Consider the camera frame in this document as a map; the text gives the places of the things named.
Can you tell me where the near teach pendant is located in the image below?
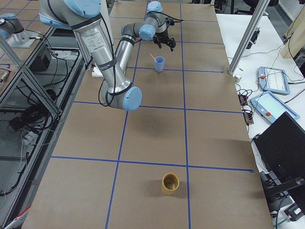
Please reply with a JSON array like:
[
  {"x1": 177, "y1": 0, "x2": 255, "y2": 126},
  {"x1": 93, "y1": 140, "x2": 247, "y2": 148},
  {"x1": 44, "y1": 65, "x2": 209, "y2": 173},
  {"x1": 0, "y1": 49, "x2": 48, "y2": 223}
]
[{"x1": 250, "y1": 91, "x2": 300, "y2": 124}]

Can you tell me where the bamboo cup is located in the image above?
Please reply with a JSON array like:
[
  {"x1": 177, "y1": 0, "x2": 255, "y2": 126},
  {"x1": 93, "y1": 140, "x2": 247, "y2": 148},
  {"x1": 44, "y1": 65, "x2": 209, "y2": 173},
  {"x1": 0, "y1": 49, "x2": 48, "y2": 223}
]
[{"x1": 161, "y1": 173, "x2": 180, "y2": 196}]

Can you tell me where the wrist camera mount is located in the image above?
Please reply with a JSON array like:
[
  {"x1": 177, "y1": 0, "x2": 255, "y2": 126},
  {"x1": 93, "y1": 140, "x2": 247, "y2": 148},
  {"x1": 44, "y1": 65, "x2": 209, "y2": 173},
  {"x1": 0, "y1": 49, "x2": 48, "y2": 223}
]
[{"x1": 165, "y1": 17, "x2": 183, "y2": 26}]

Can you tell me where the black laptop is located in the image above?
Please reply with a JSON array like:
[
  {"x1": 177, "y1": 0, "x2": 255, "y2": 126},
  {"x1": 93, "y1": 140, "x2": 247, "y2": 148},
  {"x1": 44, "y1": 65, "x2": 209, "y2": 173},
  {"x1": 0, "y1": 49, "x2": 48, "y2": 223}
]
[{"x1": 254, "y1": 112, "x2": 305, "y2": 187}]

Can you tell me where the white pedestal column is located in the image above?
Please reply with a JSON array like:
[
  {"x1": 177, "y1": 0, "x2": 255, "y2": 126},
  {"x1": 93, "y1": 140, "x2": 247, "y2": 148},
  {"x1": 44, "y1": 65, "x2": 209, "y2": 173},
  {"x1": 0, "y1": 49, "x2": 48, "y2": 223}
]
[{"x1": 91, "y1": 0, "x2": 115, "y2": 79}]

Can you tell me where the blue cup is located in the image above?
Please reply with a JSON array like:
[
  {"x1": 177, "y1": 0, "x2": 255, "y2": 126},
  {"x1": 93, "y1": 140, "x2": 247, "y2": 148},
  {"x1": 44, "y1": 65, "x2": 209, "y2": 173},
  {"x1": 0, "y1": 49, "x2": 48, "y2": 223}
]
[{"x1": 154, "y1": 56, "x2": 165, "y2": 73}]

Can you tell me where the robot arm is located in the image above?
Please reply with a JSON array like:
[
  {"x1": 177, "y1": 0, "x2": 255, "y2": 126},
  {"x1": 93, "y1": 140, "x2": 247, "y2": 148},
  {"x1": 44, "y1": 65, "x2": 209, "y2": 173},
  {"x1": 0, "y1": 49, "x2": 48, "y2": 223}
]
[
  {"x1": 39, "y1": 0, "x2": 179, "y2": 112},
  {"x1": 0, "y1": 13, "x2": 40, "y2": 48}
]

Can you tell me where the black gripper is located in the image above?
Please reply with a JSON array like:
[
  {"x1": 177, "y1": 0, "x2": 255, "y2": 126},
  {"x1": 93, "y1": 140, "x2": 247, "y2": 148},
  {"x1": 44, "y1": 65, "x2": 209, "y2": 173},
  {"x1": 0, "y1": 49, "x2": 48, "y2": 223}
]
[{"x1": 153, "y1": 30, "x2": 176, "y2": 52}]

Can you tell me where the teach pendant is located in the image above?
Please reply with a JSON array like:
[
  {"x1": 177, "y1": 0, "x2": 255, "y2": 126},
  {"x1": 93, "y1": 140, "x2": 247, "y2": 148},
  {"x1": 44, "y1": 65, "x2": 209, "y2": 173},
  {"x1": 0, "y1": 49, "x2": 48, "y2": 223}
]
[
  {"x1": 257, "y1": 66, "x2": 290, "y2": 95},
  {"x1": 250, "y1": 91, "x2": 300, "y2": 124}
]

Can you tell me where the far teach pendant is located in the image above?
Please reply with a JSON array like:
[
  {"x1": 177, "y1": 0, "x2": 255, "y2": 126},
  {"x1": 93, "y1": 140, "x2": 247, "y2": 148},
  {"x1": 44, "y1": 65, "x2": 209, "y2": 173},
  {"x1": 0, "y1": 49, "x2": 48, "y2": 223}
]
[{"x1": 257, "y1": 66, "x2": 290, "y2": 95}]

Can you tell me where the right side frame post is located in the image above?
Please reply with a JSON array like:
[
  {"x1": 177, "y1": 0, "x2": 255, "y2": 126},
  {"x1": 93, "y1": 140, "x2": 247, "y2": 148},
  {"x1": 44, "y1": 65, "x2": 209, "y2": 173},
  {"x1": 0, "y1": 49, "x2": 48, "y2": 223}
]
[{"x1": 228, "y1": 0, "x2": 270, "y2": 75}]

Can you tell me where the small metal cylinder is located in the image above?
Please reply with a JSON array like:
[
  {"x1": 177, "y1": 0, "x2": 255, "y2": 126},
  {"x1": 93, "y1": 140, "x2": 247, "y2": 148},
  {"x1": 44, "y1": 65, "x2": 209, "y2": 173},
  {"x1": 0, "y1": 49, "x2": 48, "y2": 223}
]
[{"x1": 234, "y1": 75, "x2": 242, "y2": 83}]

